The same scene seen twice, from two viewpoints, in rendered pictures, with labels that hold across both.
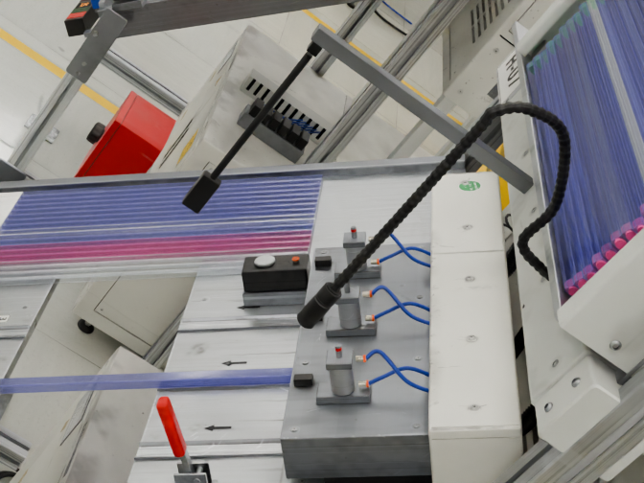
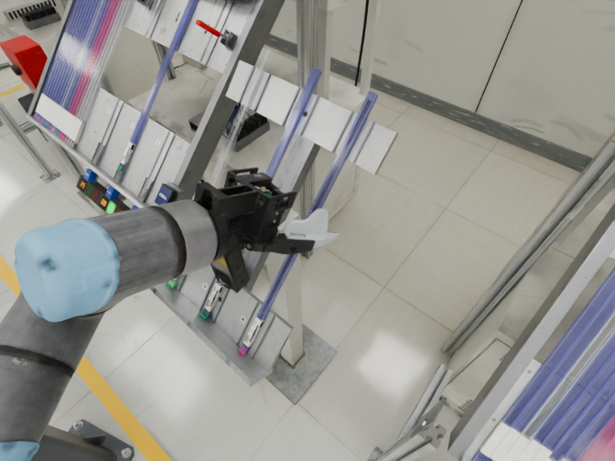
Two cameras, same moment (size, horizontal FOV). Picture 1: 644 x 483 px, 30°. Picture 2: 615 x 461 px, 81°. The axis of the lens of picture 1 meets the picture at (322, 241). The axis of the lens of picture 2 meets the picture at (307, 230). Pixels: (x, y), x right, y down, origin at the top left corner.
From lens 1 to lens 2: 0.46 m
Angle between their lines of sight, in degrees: 37
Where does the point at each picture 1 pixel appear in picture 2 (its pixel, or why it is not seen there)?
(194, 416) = (196, 37)
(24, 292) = (99, 100)
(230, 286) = (135, 12)
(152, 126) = (23, 42)
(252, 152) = (49, 30)
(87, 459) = (172, 124)
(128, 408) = (156, 107)
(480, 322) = not seen: outside the picture
